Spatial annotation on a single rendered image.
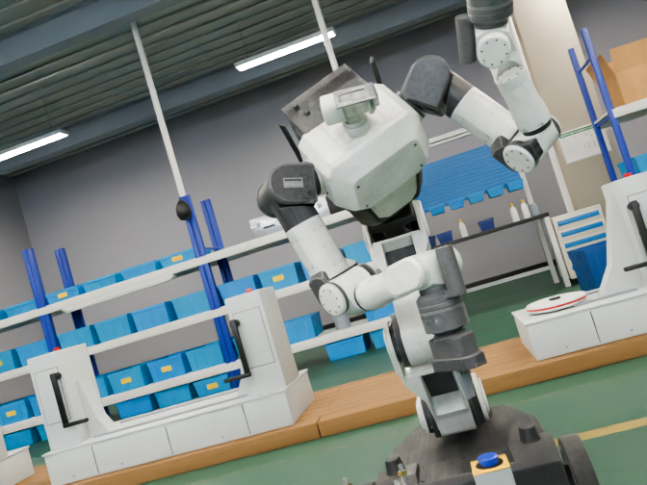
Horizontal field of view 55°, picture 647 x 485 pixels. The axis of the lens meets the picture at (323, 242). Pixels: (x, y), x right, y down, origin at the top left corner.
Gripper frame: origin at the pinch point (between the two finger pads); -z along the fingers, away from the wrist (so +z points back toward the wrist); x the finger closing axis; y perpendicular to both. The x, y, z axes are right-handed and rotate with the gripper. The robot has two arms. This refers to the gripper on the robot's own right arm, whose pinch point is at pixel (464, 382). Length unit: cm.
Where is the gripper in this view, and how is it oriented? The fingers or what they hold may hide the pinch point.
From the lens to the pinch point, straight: 125.6
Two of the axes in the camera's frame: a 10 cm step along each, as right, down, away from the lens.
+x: 5.3, -2.1, -8.2
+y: 8.0, -2.1, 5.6
